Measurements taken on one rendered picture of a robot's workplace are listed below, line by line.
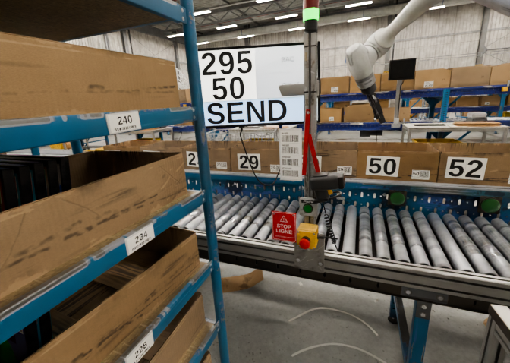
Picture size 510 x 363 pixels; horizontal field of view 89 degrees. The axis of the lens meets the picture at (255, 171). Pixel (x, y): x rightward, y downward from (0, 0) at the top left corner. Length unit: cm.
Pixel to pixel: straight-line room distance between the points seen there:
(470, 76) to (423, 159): 479
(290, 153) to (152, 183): 56
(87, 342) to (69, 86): 39
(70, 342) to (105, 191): 23
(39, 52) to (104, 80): 9
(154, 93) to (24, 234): 31
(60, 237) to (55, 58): 24
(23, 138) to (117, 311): 33
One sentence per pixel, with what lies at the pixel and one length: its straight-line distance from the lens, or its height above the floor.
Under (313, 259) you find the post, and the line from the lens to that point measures 113.
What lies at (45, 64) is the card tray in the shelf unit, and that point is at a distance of 45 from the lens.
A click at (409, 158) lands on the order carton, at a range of 159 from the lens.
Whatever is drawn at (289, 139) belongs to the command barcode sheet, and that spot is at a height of 120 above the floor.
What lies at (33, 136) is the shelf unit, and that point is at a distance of 40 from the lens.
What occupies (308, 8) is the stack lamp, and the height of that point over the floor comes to 162.
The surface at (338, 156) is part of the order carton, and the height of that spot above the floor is 101.
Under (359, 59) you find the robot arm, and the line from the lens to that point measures 142.
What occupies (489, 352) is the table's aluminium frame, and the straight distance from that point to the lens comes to 114.
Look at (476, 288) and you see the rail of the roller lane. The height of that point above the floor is 71.
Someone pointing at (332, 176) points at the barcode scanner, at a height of 109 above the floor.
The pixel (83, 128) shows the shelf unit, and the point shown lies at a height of 133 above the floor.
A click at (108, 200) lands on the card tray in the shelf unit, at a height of 120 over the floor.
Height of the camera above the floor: 135
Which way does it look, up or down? 15 degrees down
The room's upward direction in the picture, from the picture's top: 3 degrees counter-clockwise
